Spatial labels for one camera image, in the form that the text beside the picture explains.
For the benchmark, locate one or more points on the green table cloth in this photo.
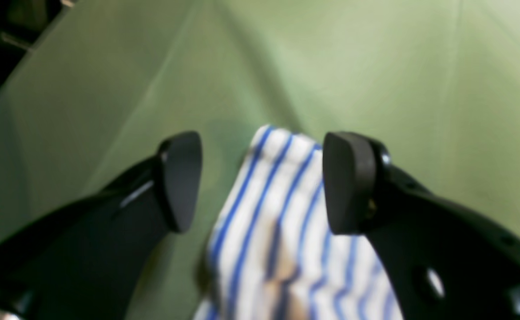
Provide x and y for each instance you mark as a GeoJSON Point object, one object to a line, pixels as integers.
{"type": "Point", "coordinates": [437, 81]}

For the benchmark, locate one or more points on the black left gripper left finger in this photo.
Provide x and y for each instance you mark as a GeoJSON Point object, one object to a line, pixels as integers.
{"type": "Point", "coordinates": [83, 260]}

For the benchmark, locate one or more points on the blue white striped t-shirt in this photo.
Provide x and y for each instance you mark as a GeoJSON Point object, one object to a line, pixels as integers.
{"type": "Point", "coordinates": [272, 255]}

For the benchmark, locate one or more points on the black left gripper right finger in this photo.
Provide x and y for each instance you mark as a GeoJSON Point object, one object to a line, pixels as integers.
{"type": "Point", "coordinates": [444, 261]}

